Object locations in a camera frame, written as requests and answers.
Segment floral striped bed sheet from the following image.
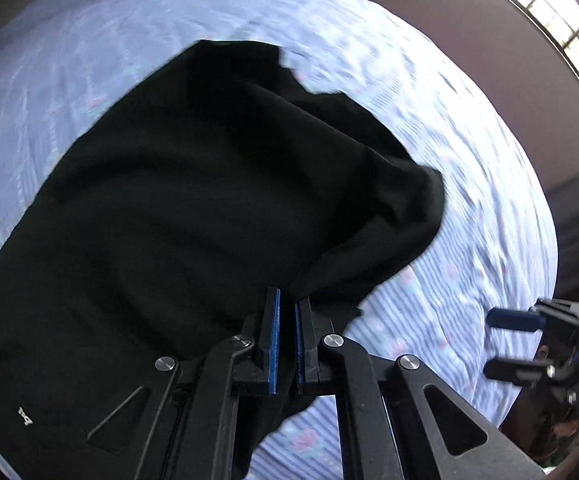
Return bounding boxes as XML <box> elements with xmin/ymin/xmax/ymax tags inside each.
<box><xmin>0</xmin><ymin>0</ymin><xmax>557</xmax><ymax>480</ymax></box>

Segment black pants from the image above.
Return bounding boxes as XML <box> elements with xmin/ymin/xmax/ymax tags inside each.
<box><xmin>0</xmin><ymin>40</ymin><xmax>445</xmax><ymax>480</ymax></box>

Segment barred window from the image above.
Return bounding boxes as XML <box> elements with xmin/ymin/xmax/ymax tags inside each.
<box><xmin>452</xmin><ymin>0</ymin><xmax>579</xmax><ymax>136</ymax></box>

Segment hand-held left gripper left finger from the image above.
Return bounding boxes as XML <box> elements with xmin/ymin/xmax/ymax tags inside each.
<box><xmin>87</xmin><ymin>287</ymin><xmax>282</xmax><ymax>480</ymax></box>

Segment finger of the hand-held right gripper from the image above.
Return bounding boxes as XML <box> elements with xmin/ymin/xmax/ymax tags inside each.
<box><xmin>487</xmin><ymin>308</ymin><xmax>545</xmax><ymax>332</ymax></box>
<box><xmin>483</xmin><ymin>357</ymin><xmax>555</xmax><ymax>386</ymax></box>

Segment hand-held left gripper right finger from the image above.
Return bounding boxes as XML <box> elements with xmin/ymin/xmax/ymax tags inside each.
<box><xmin>294</xmin><ymin>299</ymin><xmax>545</xmax><ymax>480</ymax></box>

